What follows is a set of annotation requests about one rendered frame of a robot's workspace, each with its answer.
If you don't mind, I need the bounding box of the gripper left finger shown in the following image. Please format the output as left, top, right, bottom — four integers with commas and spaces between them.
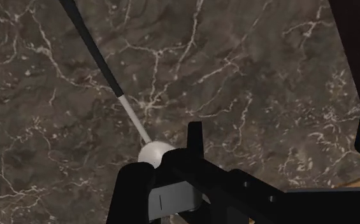
106, 121, 286, 224

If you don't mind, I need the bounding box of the grey rounded box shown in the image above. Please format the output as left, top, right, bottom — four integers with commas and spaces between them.
148, 181, 212, 221

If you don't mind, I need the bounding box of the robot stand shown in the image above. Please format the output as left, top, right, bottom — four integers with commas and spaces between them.
328, 0, 360, 116

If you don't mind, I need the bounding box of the black handled white ladle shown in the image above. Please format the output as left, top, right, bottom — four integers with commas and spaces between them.
58, 0, 176, 170

